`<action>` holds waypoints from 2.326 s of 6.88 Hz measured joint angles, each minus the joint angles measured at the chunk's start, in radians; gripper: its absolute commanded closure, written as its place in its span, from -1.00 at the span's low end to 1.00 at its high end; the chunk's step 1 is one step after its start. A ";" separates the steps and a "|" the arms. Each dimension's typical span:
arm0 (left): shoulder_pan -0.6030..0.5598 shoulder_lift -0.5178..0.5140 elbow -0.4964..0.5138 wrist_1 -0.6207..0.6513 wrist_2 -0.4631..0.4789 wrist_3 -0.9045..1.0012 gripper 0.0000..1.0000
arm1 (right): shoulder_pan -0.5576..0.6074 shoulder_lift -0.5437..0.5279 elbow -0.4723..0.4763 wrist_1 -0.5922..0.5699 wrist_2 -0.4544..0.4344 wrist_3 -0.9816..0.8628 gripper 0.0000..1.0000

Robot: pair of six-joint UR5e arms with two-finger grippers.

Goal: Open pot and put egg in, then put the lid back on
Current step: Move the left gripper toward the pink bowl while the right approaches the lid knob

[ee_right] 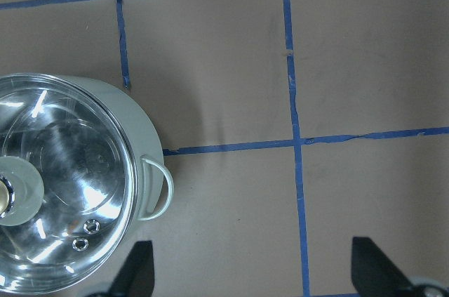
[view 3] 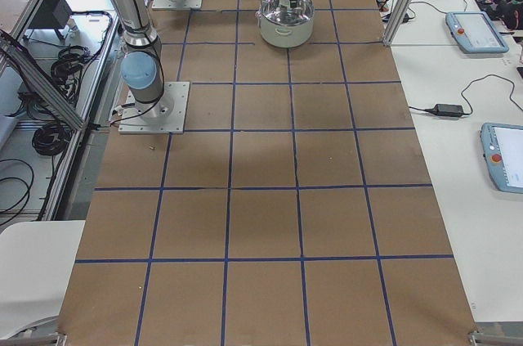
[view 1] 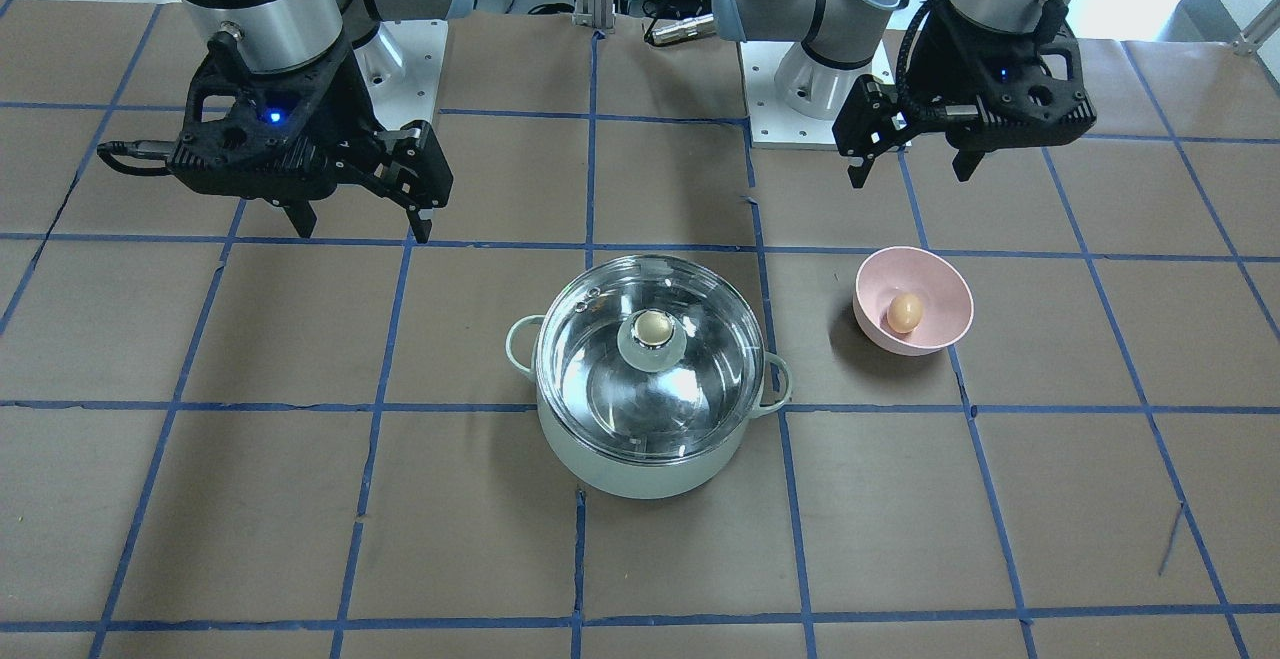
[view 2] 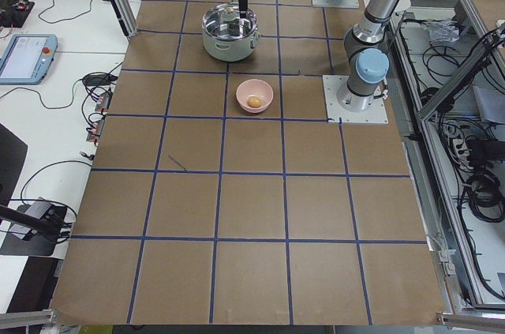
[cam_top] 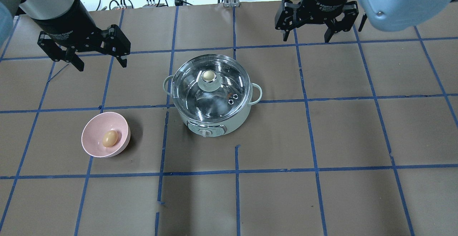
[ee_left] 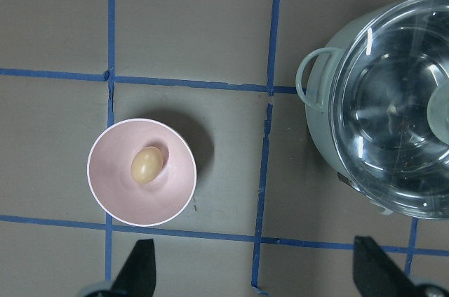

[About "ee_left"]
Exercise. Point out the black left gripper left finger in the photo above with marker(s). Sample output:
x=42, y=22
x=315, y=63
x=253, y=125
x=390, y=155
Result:
x=138, y=274

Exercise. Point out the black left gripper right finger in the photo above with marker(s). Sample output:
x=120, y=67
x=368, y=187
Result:
x=376, y=274

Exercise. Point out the brown egg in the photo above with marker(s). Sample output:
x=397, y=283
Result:
x=146, y=165

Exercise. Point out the pale green pot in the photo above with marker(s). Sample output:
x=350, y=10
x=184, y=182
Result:
x=317, y=100

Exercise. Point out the pink bowl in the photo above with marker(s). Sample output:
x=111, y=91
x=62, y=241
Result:
x=109, y=177

